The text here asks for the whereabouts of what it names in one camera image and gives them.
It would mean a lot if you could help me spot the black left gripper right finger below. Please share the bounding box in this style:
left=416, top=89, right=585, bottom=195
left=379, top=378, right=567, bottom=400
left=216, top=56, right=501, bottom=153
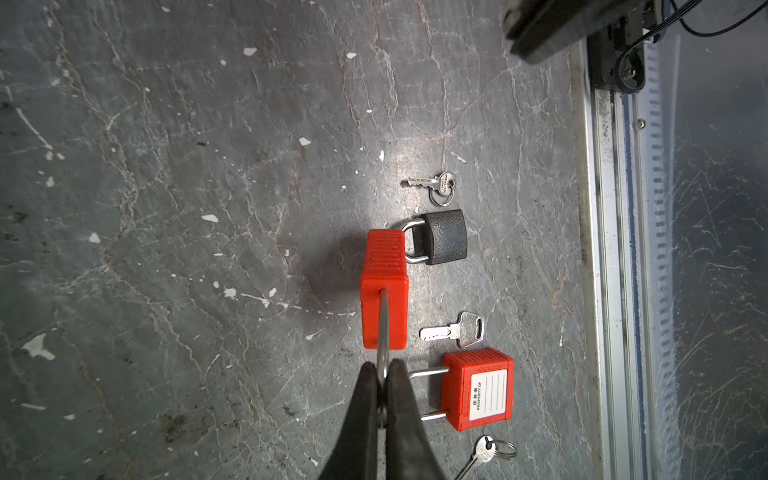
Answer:
left=385, top=359, right=446, bottom=479

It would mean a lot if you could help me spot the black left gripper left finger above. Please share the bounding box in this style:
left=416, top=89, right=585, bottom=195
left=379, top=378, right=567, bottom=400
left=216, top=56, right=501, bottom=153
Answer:
left=319, top=362, right=379, bottom=479

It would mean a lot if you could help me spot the red long-shackle padlock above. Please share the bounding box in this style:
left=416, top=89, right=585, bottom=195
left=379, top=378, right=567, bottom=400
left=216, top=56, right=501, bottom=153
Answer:
left=409, top=348, right=515, bottom=432

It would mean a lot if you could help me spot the small red padlock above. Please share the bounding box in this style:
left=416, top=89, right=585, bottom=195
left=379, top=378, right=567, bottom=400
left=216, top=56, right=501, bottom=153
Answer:
left=360, top=229, right=409, bottom=386

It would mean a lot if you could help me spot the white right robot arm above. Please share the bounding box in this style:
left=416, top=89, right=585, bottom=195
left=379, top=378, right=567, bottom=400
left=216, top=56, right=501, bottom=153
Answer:
left=503, top=0, right=664, bottom=94

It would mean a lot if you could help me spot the black padlock near key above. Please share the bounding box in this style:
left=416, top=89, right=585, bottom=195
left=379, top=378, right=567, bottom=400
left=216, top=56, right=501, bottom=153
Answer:
left=392, top=209, right=468, bottom=265

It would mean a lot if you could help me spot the silver key with ring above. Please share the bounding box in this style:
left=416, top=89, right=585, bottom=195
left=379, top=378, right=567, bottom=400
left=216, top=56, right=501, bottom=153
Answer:
left=455, top=435, right=518, bottom=480
left=403, top=171, right=457, bottom=208

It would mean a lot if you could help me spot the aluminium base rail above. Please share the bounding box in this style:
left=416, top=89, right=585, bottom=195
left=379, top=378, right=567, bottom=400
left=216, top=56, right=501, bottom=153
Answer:
left=569, top=42, right=682, bottom=479

